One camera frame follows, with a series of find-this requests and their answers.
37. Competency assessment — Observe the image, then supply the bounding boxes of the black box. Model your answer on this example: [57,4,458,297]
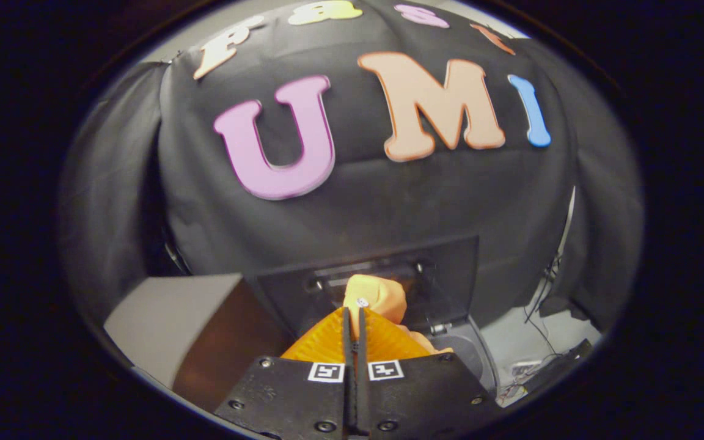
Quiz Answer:
[523,339,594,392]

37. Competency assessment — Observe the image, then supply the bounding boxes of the orange garment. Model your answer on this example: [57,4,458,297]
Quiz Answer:
[343,274,453,355]

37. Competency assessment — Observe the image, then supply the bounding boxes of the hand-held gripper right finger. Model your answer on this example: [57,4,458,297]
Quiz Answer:
[357,307,502,438]

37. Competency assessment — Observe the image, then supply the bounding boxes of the white cabinet with dark top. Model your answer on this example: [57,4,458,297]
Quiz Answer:
[103,273,295,413]

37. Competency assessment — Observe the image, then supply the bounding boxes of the black backdrop cloth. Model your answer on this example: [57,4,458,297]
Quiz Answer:
[59,0,645,334]

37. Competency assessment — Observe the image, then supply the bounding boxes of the floor cables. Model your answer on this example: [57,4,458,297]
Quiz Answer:
[497,359,549,405]

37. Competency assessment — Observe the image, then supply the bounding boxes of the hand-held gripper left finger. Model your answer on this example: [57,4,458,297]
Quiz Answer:
[214,307,356,439]

